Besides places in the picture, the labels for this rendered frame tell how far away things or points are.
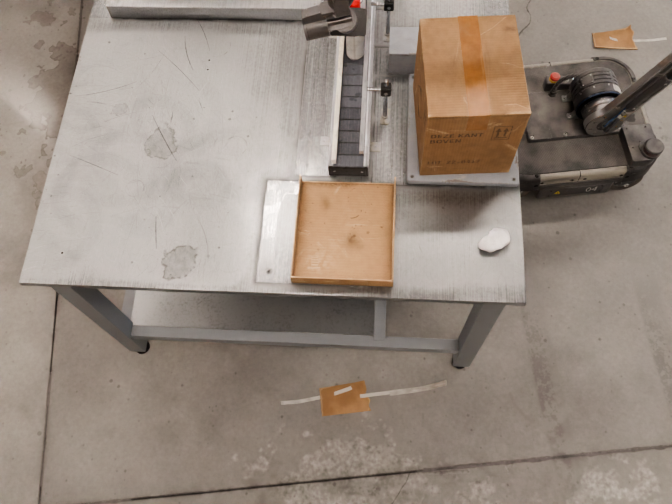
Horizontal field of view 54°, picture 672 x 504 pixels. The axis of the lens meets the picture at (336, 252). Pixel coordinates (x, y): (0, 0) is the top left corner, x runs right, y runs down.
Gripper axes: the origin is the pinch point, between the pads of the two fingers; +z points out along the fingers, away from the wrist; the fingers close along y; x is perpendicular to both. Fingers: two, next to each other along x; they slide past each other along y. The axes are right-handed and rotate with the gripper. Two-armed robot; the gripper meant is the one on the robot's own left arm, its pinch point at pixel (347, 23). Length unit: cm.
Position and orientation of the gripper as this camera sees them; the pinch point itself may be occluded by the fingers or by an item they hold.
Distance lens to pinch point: 182.6
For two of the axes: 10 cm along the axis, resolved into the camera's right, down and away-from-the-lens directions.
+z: 0.5, -2.8, 9.6
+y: -10.0, -0.5, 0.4
